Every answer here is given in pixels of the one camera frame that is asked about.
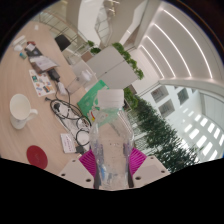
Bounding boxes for white ceramic mug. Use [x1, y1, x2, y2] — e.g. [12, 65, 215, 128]
[8, 93, 39, 130]

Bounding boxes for flat round red coaster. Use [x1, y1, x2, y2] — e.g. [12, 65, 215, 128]
[26, 144, 49, 170]

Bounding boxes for white booklet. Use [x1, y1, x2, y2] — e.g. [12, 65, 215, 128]
[29, 54, 60, 73]

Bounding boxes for colourful sticker sheet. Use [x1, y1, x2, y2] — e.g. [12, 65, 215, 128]
[28, 68, 56, 98]

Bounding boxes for clear plastic water bottle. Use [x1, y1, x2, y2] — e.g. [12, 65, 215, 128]
[89, 88, 135, 191]

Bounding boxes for small white printed card box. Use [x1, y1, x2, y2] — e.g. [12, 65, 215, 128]
[59, 133, 78, 154]

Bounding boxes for white cabinet topped with plants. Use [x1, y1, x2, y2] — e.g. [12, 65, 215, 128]
[84, 42, 145, 88]

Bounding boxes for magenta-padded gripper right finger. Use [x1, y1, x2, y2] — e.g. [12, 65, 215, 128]
[128, 146, 172, 188]

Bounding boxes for small red white box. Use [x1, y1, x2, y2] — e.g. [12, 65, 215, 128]
[25, 40, 38, 53]

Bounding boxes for flat black case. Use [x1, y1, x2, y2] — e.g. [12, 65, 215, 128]
[47, 68, 62, 83]

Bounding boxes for green cat-print tote bag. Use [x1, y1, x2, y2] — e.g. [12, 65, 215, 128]
[77, 79, 111, 121]

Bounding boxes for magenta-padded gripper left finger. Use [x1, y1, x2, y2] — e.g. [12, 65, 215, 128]
[58, 148, 101, 190]

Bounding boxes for clear lidded tumbler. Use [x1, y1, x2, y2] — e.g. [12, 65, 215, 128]
[66, 59, 98, 94]

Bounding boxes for row of potted trees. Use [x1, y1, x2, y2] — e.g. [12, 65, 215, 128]
[124, 88, 201, 174]

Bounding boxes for ceiling light strips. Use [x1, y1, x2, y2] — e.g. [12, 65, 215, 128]
[138, 6, 214, 81]

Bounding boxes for black office chair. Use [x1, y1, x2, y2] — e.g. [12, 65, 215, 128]
[54, 34, 72, 52]

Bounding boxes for long white remote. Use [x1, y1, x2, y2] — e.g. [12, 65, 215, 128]
[11, 34, 27, 47]

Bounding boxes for tangle of black cables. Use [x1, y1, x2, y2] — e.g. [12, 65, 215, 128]
[44, 88, 93, 148]

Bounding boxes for small white charger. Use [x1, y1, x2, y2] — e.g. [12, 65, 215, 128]
[57, 82, 68, 97]

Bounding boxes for glass balcony railing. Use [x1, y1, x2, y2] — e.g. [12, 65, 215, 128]
[33, 8, 88, 44]

